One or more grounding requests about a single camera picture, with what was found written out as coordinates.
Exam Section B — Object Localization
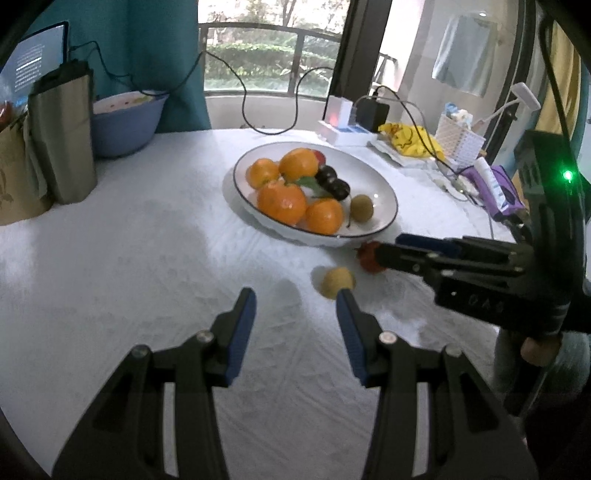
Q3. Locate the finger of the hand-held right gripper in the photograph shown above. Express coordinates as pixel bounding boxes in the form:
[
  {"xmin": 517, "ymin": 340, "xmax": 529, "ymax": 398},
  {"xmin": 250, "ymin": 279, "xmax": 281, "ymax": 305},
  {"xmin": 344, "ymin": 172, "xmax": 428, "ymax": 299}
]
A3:
[
  {"xmin": 375, "ymin": 242, "xmax": 528, "ymax": 278},
  {"xmin": 396, "ymin": 234, "xmax": 533, "ymax": 260}
]

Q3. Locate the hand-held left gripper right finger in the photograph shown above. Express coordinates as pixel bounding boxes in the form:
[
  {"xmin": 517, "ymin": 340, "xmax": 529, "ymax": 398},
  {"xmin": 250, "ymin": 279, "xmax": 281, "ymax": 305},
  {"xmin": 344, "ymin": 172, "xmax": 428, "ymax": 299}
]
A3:
[{"xmin": 335, "ymin": 290, "xmax": 539, "ymax": 480}]

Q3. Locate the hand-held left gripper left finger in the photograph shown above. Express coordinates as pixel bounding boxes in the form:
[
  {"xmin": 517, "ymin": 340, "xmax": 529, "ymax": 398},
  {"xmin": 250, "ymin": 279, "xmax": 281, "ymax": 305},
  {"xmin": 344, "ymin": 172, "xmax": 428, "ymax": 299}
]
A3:
[{"xmin": 52, "ymin": 287, "xmax": 257, "ymax": 480}]

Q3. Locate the white plate with dark rim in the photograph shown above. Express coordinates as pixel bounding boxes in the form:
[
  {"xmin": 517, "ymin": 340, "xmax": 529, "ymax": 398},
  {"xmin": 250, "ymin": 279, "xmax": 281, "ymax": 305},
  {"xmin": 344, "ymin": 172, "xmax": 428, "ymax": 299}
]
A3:
[{"xmin": 232, "ymin": 141, "xmax": 399, "ymax": 247}]

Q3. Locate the orange with green leaf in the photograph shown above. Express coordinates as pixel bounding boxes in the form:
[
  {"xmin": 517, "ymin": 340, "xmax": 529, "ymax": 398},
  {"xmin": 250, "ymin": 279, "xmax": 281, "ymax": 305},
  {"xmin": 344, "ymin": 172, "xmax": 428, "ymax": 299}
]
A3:
[{"xmin": 257, "ymin": 176, "xmax": 333, "ymax": 227}]

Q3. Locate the person's right hand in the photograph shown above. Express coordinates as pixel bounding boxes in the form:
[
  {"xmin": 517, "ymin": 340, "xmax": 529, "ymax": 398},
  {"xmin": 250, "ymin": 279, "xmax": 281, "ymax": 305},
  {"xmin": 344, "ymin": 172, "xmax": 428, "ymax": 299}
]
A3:
[{"xmin": 521, "ymin": 336, "xmax": 563, "ymax": 366}]

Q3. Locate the white tube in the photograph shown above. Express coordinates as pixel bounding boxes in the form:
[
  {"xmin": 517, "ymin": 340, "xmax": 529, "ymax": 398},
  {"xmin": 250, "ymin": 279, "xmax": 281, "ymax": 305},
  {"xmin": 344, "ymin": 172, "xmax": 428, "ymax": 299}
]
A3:
[{"xmin": 473, "ymin": 157, "xmax": 509, "ymax": 205}]

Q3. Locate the purple pouch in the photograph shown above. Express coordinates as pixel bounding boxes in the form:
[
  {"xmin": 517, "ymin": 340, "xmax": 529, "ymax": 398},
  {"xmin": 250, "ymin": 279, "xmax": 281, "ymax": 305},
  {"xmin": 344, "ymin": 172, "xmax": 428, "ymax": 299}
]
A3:
[{"xmin": 462, "ymin": 165, "xmax": 527, "ymax": 219}]

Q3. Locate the white folded cloth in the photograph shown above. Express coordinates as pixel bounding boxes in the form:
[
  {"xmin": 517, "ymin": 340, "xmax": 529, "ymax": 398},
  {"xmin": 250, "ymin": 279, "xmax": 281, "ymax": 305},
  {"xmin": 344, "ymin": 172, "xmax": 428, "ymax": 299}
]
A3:
[{"xmin": 369, "ymin": 138, "xmax": 445, "ymax": 169}]

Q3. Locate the white woven basket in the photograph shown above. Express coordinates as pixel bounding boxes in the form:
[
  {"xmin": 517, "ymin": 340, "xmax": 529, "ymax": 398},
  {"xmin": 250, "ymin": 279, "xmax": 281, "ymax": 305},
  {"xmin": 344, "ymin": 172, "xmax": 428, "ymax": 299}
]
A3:
[{"xmin": 435, "ymin": 104, "xmax": 487, "ymax": 168}]

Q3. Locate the yellow cloth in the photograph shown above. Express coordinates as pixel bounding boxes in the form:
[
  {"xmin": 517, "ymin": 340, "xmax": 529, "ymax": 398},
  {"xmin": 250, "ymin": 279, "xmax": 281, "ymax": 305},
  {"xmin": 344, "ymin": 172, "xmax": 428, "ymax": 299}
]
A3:
[{"xmin": 379, "ymin": 122, "xmax": 446, "ymax": 160}]

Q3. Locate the white power strip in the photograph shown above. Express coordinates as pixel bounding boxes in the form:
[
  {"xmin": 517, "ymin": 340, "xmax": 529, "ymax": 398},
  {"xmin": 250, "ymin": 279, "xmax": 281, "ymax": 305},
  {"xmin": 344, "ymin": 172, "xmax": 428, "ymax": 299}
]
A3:
[{"xmin": 318, "ymin": 120, "xmax": 377, "ymax": 147}]

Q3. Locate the black power adapter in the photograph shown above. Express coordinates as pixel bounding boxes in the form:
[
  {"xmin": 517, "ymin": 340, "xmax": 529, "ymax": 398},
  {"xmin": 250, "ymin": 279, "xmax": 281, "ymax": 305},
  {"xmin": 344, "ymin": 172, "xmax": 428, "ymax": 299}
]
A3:
[{"xmin": 355, "ymin": 98, "xmax": 390, "ymax": 132}]

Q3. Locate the white charger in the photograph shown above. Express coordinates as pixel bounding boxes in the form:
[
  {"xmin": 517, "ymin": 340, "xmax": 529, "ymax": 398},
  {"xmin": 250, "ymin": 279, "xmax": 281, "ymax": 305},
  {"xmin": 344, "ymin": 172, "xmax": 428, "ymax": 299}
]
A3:
[{"xmin": 325, "ymin": 95, "xmax": 354, "ymax": 129}]

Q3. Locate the white desk lamp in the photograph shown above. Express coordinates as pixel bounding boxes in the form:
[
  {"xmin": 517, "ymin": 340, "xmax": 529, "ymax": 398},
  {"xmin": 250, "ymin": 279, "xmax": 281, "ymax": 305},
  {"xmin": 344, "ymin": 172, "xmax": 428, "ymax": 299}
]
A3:
[{"xmin": 475, "ymin": 82, "xmax": 542, "ymax": 153}]

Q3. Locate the hanging light blue towel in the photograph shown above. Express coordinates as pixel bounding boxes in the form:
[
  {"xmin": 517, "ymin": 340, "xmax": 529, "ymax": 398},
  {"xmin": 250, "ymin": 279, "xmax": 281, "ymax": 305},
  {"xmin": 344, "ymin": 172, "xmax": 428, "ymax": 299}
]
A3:
[{"xmin": 431, "ymin": 14, "xmax": 497, "ymax": 97}]

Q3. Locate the yellow curtain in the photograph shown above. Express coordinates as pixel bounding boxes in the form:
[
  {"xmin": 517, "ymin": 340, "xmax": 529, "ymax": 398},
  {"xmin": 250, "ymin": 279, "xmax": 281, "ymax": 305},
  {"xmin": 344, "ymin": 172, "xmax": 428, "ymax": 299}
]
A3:
[{"xmin": 540, "ymin": 23, "xmax": 583, "ymax": 139}]

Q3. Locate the purple plastic basin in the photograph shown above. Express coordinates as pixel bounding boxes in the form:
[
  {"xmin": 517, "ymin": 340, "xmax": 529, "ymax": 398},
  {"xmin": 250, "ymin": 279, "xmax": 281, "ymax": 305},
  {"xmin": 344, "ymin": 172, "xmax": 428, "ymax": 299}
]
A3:
[{"xmin": 92, "ymin": 91, "xmax": 169, "ymax": 158}]

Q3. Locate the balcony railing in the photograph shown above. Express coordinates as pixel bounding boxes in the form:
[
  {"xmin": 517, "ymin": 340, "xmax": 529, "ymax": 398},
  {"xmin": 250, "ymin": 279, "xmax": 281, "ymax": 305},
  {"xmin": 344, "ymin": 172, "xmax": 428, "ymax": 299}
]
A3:
[{"xmin": 198, "ymin": 23, "xmax": 398, "ymax": 100}]

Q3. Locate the stainless steel tumbler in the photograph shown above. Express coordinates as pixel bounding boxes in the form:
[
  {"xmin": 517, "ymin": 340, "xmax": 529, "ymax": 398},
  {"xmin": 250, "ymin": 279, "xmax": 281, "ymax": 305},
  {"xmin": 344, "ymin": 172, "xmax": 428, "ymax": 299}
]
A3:
[{"xmin": 28, "ymin": 60, "xmax": 98, "ymax": 205}]

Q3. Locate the brown cardboard box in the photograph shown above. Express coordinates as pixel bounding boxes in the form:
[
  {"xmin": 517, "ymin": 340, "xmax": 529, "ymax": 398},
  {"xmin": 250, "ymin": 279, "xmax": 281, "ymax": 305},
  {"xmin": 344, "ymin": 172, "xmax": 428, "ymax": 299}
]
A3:
[{"xmin": 0, "ymin": 113, "xmax": 52, "ymax": 227}]

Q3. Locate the teal curtain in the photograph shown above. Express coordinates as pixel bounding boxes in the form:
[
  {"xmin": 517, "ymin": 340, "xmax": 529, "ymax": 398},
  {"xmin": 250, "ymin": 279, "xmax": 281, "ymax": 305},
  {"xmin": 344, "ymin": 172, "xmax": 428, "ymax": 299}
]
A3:
[{"xmin": 28, "ymin": 0, "xmax": 212, "ymax": 132}]

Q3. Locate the clear plastic bag with fruit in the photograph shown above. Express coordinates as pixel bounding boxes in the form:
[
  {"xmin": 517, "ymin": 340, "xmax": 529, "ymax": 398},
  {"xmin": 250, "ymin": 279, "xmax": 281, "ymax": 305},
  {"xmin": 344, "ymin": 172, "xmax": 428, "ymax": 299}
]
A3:
[{"xmin": 0, "ymin": 99, "xmax": 24, "ymax": 126}]

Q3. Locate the tablet with lit screen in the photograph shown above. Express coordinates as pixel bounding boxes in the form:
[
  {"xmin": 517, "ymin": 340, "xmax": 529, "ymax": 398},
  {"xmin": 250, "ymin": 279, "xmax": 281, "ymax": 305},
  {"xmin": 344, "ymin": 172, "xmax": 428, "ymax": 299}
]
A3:
[{"xmin": 0, "ymin": 21, "xmax": 70, "ymax": 112}]

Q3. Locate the black adapter cable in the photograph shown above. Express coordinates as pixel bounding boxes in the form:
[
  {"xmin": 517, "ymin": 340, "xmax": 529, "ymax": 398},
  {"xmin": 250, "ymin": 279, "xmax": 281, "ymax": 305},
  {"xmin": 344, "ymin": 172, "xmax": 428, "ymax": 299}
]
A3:
[{"xmin": 369, "ymin": 85, "xmax": 462, "ymax": 178}]

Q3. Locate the black hanging cable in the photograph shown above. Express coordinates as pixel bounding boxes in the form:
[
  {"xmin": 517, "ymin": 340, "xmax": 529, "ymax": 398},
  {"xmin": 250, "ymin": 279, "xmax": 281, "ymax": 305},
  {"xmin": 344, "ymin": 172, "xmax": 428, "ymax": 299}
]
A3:
[{"xmin": 538, "ymin": 0, "xmax": 578, "ymax": 139}]

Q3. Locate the dark window frame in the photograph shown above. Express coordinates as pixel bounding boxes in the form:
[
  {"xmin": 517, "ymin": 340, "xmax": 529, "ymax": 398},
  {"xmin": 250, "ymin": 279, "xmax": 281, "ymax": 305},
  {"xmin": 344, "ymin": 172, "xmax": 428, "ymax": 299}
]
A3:
[{"xmin": 335, "ymin": 0, "xmax": 393, "ymax": 108}]

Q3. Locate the black charging cable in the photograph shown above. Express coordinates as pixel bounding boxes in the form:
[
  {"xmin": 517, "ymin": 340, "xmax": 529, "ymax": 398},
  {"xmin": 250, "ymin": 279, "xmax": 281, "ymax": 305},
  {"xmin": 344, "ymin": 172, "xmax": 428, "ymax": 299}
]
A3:
[{"xmin": 69, "ymin": 41, "xmax": 335, "ymax": 136}]

